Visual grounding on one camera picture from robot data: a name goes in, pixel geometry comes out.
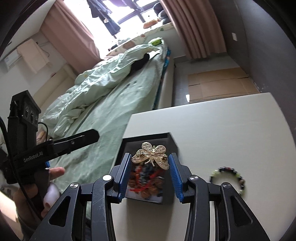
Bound beige headboard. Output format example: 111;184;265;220
32;64;79;109

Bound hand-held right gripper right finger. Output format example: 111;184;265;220
168;153;265;241

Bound dark cardboard box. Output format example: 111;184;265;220
117;133;179;206

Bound pink curtain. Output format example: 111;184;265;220
160;0;226;60
40;0;102;75

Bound pile of bead bracelets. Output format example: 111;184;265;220
126;162;166;200

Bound green and black bracelet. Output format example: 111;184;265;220
209;166;247;198

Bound patterned window seat cushion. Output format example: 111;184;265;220
109;22;173;56

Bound light green duvet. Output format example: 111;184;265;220
42;43;162;138

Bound white air conditioner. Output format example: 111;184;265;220
0;49;24;70

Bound dark pillows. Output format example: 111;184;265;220
154;1;172;24

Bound orange plush toy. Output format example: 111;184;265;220
143;19;160;28

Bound window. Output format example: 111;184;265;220
62;0;163;48

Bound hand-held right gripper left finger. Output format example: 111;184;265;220
35;152;133;241

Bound gold butterfly brooch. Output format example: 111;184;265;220
131;142;171;171

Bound bed with green sheet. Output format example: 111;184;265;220
39;42;175;194

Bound black cloth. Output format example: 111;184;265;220
131;54;151;71

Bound green toy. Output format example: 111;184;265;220
148;37;164;46

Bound person's left hand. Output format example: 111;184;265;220
13;167;66;232

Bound person's left forearm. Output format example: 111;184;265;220
14;215;45;241

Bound long purple shirt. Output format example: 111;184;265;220
87;0;121;36

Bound flat cardboard sheet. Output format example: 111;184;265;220
187;67;261;103

